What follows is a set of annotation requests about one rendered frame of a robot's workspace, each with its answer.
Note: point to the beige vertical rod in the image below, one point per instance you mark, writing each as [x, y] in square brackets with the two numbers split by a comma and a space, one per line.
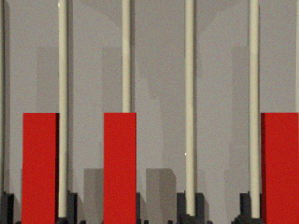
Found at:
[2, 96]
[126, 57]
[254, 175]
[189, 107]
[63, 106]

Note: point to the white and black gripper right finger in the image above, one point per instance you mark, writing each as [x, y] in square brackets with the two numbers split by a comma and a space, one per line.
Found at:
[244, 219]

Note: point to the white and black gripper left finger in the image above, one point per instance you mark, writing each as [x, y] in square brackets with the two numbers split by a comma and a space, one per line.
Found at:
[186, 219]

